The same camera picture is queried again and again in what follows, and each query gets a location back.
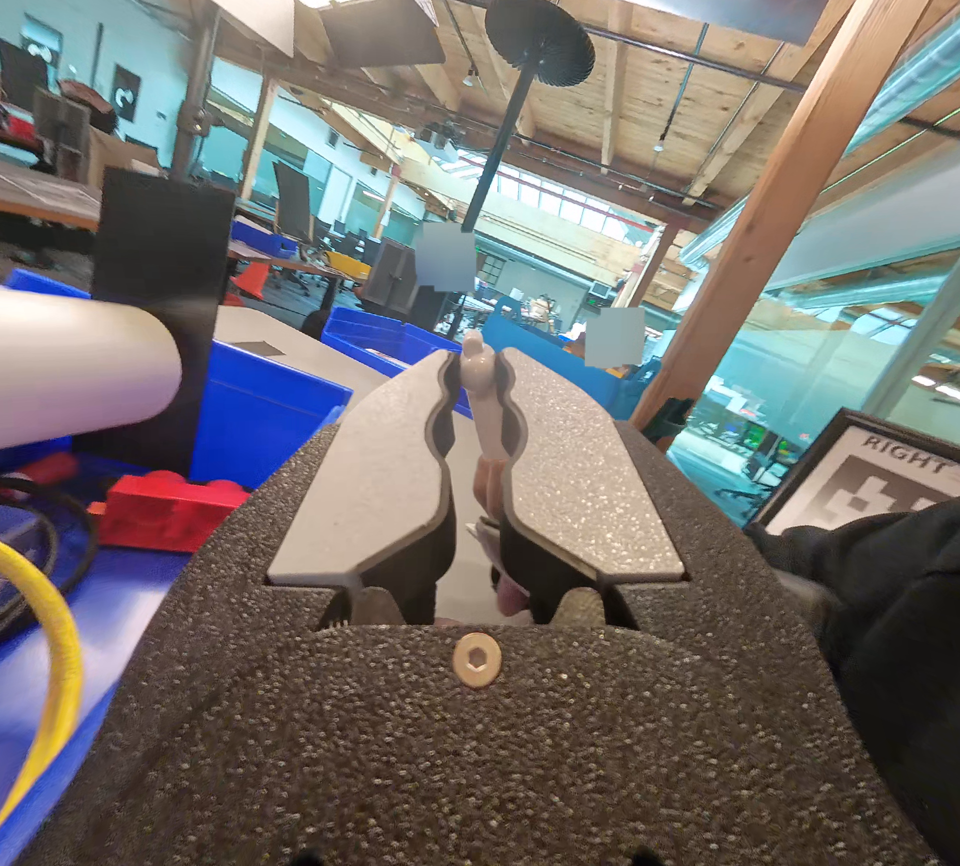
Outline black freestanding panel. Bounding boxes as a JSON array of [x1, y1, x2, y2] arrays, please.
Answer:
[[271, 161, 318, 246]]

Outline black wall poster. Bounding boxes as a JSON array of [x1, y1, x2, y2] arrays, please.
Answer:
[[18, 14, 66, 68], [111, 63, 144, 126]]

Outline wooden pillar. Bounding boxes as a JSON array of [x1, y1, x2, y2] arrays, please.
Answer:
[[628, 0, 960, 433]]

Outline blue storage bin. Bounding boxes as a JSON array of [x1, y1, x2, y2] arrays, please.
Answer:
[[321, 305, 411, 367], [399, 324, 477, 420], [229, 219, 299, 261]]

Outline yellow ethernet cable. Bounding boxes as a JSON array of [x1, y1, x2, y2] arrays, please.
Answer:
[[0, 543, 85, 827]]

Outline wooden desk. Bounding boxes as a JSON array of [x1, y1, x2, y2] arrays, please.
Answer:
[[225, 236, 374, 317]]

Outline black cord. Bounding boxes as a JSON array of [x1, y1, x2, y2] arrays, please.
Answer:
[[0, 476, 100, 643]]

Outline person's dark clothing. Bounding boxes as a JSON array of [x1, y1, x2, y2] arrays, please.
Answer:
[[750, 498, 960, 866]]

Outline black pole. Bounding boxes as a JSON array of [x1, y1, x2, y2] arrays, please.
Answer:
[[169, 5, 224, 182]]

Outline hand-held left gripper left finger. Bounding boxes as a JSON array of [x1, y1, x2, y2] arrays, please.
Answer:
[[267, 348, 461, 623]]

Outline cardboard box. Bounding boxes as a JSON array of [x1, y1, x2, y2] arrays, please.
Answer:
[[84, 127, 164, 192]]

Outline white roll with black caps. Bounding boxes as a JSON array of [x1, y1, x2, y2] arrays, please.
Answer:
[[0, 288, 185, 452]]

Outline black round-base stand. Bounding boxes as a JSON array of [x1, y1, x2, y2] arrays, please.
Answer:
[[457, 0, 599, 237]]

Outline black computer monitor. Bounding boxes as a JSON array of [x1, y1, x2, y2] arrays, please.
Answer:
[[360, 236, 423, 313]]

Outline orange traffic cone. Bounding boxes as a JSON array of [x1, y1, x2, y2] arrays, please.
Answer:
[[228, 260, 273, 306]]

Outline blue cabinet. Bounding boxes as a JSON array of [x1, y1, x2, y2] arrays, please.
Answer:
[[480, 296, 640, 418]]

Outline red plastic clamp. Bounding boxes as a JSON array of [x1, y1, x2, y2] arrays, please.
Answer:
[[88, 472, 252, 555]]

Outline blue plastic bin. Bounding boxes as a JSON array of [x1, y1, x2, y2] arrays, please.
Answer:
[[0, 268, 355, 866]]

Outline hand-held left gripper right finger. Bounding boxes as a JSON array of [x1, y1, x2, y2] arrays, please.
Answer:
[[495, 346, 688, 623]]

